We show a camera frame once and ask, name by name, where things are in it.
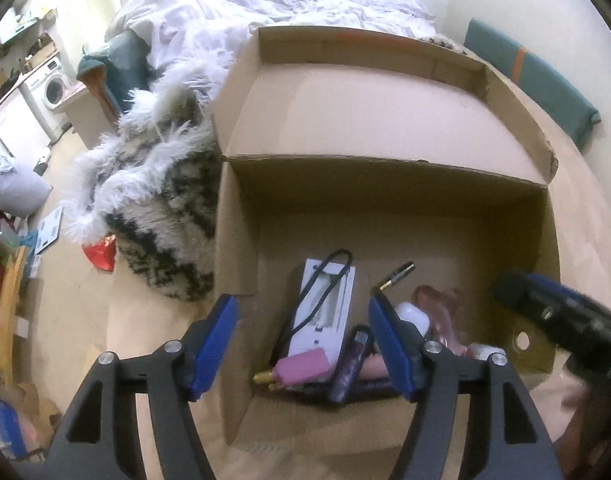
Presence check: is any pink oval object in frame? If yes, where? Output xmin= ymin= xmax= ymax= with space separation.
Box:
xmin=357 ymin=354 xmax=389 ymax=380

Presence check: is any white earbuds charging case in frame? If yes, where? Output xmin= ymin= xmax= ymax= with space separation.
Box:
xmin=394 ymin=301 xmax=430 ymax=337

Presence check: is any dark purple lighter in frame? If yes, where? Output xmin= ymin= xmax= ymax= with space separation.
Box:
xmin=327 ymin=325 xmax=374 ymax=405

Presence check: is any black gold tube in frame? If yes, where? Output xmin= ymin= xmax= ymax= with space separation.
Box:
xmin=374 ymin=261 xmax=416 ymax=292

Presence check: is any pink block with gold tip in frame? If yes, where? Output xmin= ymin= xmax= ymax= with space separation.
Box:
xmin=252 ymin=348 xmax=330 ymax=389

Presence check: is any white remote control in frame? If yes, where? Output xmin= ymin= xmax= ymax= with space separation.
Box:
xmin=287 ymin=259 xmax=355 ymax=365

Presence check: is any wooden chair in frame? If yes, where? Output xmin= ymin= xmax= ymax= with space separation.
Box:
xmin=0 ymin=235 xmax=28 ymax=387

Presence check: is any red bag on floor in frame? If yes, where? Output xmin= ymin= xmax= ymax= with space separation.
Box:
xmin=82 ymin=234 xmax=117 ymax=273

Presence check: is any teal cushion with orange stripe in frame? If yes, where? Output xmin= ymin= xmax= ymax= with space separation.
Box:
xmin=465 ymin=18 xmax=601 ymax=150

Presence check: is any brown cardboard box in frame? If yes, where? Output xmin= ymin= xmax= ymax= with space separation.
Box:
xmin=212 ymin=26 xmax=559 ymax=455

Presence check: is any white fluffy patterned blanket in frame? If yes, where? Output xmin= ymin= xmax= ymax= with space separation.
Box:
xmin=63 ymin=51 xmax=233 ymax=301

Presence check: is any grey stuffed bag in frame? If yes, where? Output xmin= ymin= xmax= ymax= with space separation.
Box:
xmin=0 ymin=153 xmax=52 ymax=218

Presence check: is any white washing machine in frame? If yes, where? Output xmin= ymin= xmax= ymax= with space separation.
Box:
xmin=20 ymin=55 xmax=71 ymax=142

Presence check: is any white crumpled duvet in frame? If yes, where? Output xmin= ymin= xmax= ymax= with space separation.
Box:
xmin=106 ymin=0 xmax=435 ymax=70

